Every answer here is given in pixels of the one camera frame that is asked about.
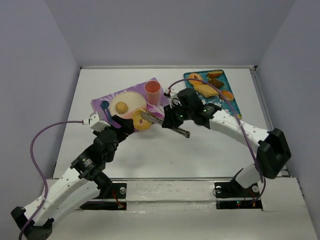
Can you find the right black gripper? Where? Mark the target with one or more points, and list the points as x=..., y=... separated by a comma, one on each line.
x=169, y=116

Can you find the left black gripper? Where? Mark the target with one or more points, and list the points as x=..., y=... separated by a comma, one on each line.
x=126, y=124

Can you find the large glazed donut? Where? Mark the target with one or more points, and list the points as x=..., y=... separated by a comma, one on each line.
x=138, y=122

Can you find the small round bun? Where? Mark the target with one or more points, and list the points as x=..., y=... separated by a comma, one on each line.
x=121, y=107

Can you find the metal tongs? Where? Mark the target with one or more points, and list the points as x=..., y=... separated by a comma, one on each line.
x=156, y=120

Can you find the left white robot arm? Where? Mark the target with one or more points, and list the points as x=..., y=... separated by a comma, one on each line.
x=83, y=180

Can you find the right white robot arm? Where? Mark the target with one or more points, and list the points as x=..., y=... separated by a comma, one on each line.
x=269, y=148

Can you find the brown bread wedge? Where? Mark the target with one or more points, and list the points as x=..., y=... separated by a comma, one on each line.
x=214, y=74

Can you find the long flat pastry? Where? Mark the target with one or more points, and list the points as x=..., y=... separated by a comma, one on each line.
x=206, y=90

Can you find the cream and pink plate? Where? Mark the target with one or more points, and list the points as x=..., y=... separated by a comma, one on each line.
x=133, y=100

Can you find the blue spoon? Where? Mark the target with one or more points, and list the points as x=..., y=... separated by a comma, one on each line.
x=105, y=108

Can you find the glazed donut top left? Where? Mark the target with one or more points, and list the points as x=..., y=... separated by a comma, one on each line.
x=195, y=79

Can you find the dark chocolate pastry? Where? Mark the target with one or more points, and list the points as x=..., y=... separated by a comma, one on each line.
x=216, y=83

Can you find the teal floral tray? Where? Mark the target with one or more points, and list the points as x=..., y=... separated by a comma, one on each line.
x=217, y=100

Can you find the small glazed bun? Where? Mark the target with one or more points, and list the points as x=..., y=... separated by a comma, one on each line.
x=228, y=95

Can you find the pink cup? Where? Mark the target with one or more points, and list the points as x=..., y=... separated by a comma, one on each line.
x=153, y=92

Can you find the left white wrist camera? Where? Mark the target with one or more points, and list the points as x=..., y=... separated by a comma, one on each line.
x=97, y=124

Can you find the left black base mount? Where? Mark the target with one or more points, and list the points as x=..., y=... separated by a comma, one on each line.
x=114, y=201

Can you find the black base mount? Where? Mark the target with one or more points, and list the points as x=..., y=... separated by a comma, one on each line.
x=228, y=198
x=114, y=201

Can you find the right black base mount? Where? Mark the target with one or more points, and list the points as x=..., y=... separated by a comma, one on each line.
x=228, y=198

